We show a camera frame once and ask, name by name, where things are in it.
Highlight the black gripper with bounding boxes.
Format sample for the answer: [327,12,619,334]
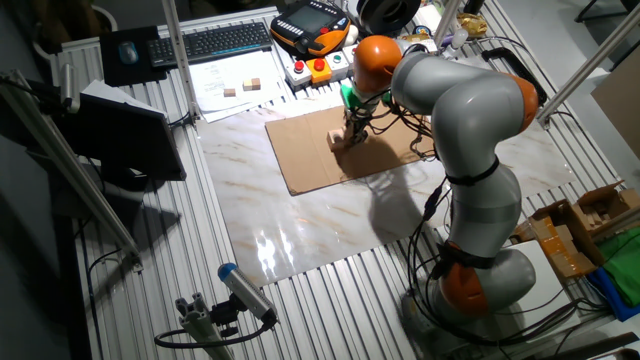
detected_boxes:
[343,107,371,149]

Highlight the brown cardboard sheet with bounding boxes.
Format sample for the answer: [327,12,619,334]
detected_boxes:
[264,102,436,197]

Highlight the orange box red button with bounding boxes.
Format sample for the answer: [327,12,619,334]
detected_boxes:
[306,57,334,85]

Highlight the white box green button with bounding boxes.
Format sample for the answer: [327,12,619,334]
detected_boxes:
[324,50,354,81]

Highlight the white box red mushroom button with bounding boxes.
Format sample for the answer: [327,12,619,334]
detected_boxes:
[284,59,313,89]

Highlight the black connector blue light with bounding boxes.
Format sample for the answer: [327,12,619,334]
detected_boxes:
[422,192,441,221]

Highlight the marble pattern sheet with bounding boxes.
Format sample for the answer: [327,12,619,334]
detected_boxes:
[196,54,579,289]

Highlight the black orange teach pendant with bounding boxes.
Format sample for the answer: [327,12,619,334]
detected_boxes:
[269,0,353,58]

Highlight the black filament spool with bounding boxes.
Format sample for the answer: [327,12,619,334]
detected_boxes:
[355,0,423,37]

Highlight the white flat box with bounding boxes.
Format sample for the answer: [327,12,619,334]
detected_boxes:
[417,3,444,31]

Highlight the white bottle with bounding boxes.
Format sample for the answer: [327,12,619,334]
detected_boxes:
[449,27,470,52]

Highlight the printed paper sheets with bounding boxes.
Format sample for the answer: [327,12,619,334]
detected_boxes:
[188,49,286,124]

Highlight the gold foil bag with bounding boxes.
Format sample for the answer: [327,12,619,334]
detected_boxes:
[455,12,489,39]

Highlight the black keyboard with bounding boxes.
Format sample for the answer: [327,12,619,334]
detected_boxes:
[147,21,274,70]

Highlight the dark monitor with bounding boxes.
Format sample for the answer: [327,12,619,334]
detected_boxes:
[59,92,187,182]

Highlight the taped cardboard box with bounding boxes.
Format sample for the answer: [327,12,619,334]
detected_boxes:
[514,198,606,280]

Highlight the grey computer mouse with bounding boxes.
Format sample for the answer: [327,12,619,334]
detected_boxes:
[118,40,140,65]

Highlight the short aluminium profile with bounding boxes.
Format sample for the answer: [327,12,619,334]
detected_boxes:
[174,292,236,360]

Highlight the black mouse pad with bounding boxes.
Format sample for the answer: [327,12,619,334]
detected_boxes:
[98,25,169,88]

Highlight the open cardboard box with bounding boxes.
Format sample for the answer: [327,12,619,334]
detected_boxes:
[572,180,640,236]

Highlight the large cardboard panel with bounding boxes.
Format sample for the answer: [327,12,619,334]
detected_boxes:
[591,59,640,161]

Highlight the long diagonal aluminium profile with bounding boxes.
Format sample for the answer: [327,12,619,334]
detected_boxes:
[0,69,145,274]

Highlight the green cloth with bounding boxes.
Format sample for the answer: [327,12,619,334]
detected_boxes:
[597,227,640,309]

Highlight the blue fabric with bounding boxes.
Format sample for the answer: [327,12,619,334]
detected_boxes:
[587,267,640,323]

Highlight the thin black gripper wires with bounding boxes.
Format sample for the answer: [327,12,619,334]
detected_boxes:
[344,94,436,161]

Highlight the black velcro strap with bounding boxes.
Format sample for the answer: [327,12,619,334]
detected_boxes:
[432,242,499,279]
[444,157,501,188]

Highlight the black cable bundle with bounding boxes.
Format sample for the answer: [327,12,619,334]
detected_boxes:
[404,179,616,351]

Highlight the upright aluminium post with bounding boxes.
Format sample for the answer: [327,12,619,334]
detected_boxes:
[433,0,464,49]
[160,0,200,122]

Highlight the black carry handle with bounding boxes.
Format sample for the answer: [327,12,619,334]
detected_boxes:
[482,47,549,109]

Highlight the silver camera blue end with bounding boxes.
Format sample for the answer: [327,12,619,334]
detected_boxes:
[217,262,279,326]

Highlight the black camera clamp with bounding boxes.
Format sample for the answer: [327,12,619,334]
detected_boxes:
[209,294,241,339]

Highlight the slanted aluminium post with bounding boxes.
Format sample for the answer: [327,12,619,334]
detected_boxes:
[535,2,640,126]

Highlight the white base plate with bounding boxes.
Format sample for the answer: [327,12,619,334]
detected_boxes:
[499,239,584,346]

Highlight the black camera cable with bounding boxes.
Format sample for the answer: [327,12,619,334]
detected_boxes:
[153,319,276,350]

